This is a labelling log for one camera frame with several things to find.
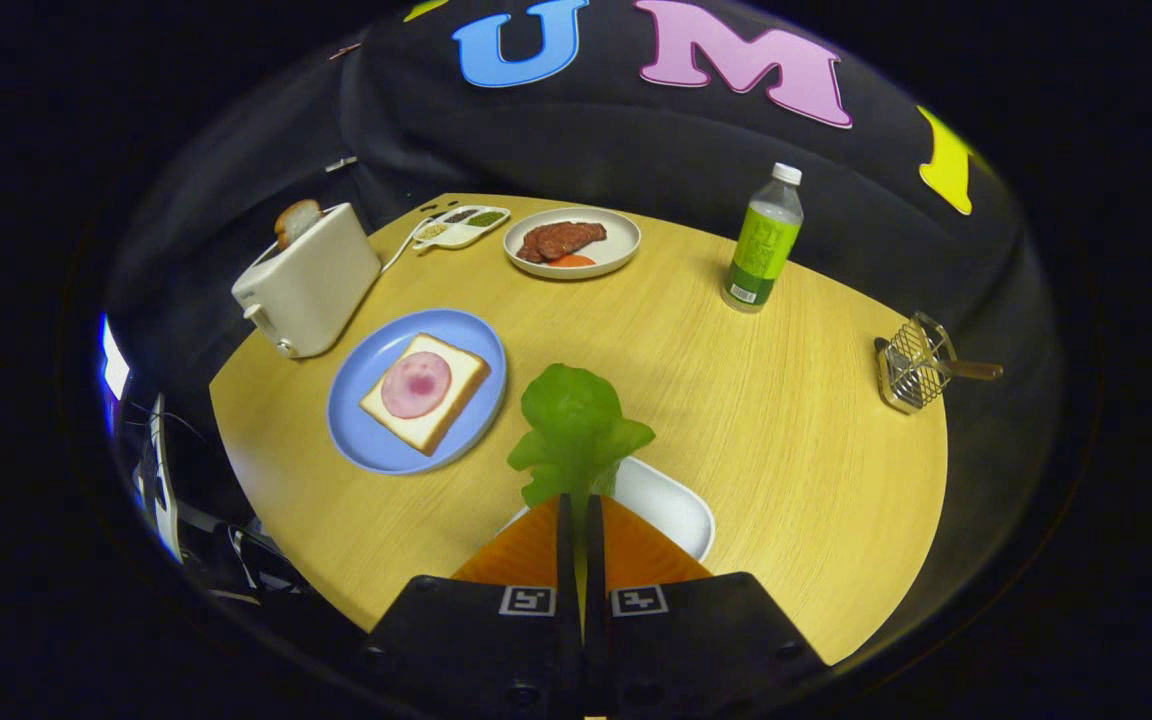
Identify pink ham slice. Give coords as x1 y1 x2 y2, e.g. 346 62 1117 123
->
381 351 453 419

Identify bright computer screen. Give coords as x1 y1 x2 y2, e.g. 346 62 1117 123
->
99 315 132 401

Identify white square plate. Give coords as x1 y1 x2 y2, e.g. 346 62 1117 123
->
506 456 716 563

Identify green lettuce leaf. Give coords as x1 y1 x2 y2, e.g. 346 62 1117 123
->
507 363 656 511

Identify white toaster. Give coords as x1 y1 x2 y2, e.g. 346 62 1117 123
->
231 203 383 359

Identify white curved bar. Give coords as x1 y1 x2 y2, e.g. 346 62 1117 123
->
146 393 184 563

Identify brown meat slices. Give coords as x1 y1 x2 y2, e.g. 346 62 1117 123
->
516 221 608 264

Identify white round plate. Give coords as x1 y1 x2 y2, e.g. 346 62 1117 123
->
503 207 642 280

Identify white divided bean dish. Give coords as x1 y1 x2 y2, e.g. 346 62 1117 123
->
412 205 512 252

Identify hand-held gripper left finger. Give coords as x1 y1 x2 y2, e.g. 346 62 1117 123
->
361 493 582 720

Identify white bread slice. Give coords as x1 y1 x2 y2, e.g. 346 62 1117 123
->
359 333 491 457

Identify wire basket with wooden handle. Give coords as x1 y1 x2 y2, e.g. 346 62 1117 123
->
874 311 1004 415

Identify browned toast slice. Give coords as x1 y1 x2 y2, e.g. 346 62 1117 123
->
274 198 324 251

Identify white toaster cable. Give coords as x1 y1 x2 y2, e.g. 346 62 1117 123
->
380 222 434 274

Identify black backdrop cloth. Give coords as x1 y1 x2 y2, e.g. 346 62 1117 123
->
101 0 1062 561

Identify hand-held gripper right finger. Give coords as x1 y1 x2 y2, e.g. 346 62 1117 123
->
584 493 827 720

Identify green label plastic bottle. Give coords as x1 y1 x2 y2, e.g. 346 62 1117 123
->
721 162 805 314

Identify blue round plate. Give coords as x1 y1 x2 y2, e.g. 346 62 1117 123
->
327 308 508 475

